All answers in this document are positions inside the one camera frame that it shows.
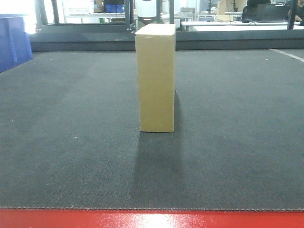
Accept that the tall brown cardboard box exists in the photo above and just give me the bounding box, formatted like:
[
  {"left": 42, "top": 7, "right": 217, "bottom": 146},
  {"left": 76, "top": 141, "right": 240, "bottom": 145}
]
[{"left": 135, "top": 24, "right": 176, "bottom": 133}]

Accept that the white cylindrical robot base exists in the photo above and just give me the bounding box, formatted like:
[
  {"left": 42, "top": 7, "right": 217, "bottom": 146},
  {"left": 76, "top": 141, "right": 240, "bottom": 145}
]
[{"left": 134, "top": 0, "right": 161, "bottom": 25}]

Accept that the dark grey conveyor belt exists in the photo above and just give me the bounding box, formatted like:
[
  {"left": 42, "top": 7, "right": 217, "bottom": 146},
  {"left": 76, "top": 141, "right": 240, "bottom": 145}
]
[{"left": 0, "top": 49, "right": 304, "bottom": 211}]

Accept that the red conveyor front edge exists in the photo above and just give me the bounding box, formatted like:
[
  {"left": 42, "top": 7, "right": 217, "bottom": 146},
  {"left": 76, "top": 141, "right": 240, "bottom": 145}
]
[{"left": 0, "top": 209, "right": 304, "bottom": 228}]

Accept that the white work table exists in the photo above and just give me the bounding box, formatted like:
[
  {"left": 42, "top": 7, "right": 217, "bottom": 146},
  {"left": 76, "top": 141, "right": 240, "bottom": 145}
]
[{"left": 181, "top": 20, "right": 304, "bottom": 32}]

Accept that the blue plastic bin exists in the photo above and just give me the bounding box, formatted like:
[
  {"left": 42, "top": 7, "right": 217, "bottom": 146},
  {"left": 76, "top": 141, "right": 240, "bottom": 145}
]
[{"left": 0, "top": 14, "right": 32, "bottom": 72}]

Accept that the black laptop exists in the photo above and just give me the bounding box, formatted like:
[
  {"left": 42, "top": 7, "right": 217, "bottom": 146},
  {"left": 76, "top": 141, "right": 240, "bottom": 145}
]
[{"left": 256, "top": 4, "right": 290, "bottom": 22}]

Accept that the black metal frame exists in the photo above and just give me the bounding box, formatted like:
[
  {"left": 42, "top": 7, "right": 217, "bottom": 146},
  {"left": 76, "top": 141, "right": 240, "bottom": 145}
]
[{"left": 30, "top": 0, "right": 304, "bottom": 52}]

